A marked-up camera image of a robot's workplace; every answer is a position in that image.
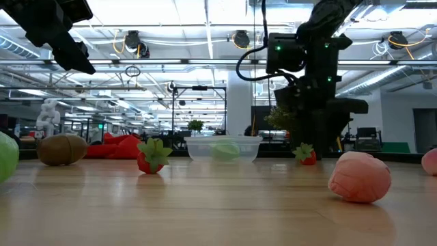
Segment black screen panel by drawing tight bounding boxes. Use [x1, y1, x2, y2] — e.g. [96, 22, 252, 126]
[251, 105, 274, 133]

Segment silver ventilation duct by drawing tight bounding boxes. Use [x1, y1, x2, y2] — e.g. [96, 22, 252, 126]
[335, 64, 437, 98]

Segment small green plant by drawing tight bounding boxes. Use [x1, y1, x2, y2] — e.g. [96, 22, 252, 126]
[186, 119, 205, 136]

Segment red cloth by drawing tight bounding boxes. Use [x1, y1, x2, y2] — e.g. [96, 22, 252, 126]
[83, 131, 143, 160]

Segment green plush starfruit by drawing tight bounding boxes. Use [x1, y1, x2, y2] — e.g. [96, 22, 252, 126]
[209, 141, 241, 163]

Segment clear plastic tupperware container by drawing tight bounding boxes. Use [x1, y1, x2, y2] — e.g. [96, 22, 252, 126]
[184, 135, 264, 163]

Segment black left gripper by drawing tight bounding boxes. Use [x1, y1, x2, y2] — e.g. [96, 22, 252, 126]
[0, 0, 97, 76]

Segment red strawberry with green leaves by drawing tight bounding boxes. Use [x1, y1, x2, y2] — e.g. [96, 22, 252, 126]
[136, 137, 174, 174]
[292, 142, 318, 166]

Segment black equipment cart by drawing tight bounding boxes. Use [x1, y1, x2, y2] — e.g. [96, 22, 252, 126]
[354, 126, 383, 152]

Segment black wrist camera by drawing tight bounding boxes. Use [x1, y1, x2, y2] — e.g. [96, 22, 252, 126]
[56, 0, 94, 22]
[266, 31, 307, 74]

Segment black ceiling cable reel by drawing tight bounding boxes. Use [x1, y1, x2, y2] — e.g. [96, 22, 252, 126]
[231, 29, 252, 50]
[386, 30, 410, 51]
[123, 29, 152, 59]

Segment brown plush kiwi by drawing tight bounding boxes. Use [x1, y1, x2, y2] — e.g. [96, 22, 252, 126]
[36, 133, 89, 167]

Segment pink plush peach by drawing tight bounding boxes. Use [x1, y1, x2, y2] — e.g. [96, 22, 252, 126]
[328, 150, 393, 204]
[420, 147, 437, 177]

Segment green round plush fruit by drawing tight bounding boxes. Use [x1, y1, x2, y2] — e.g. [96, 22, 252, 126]
[0, 131, 20, 184]

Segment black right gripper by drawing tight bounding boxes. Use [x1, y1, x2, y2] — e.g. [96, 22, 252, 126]
[274, 76, 370, 160]

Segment long ceiling light bar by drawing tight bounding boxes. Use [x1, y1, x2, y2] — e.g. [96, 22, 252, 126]
[0, 58, 437, 67]

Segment thin black hanging cable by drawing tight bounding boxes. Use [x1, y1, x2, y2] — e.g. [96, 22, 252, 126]
[252, 0, 257, 136]

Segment green panel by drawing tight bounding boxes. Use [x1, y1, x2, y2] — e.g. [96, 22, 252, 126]
[381, 141, 411, 154]

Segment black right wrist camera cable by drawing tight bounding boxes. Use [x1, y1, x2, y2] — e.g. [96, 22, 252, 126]
[235, 43, 298, 83]

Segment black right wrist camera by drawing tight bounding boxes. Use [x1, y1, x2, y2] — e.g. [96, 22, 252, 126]
[266, 31, 307, 74]

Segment large green bushy plant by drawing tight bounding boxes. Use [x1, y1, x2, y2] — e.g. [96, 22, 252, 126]
[264, 105, 298, 137]

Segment black metal frame rig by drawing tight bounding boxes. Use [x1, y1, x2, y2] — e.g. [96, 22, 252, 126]
[170, 85, 228, 136]

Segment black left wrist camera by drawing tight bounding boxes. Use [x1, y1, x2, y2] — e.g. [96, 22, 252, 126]
[56, 0, 94, 22]

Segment black table frame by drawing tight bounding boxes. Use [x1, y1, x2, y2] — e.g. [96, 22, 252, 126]
[18, 148, 426, 164]

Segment white building column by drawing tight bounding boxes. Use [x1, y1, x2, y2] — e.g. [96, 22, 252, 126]
[226, 69, 254, 137]

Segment black hanging cable loop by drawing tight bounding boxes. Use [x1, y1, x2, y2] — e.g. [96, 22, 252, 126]
[124, 65, 142, 78]

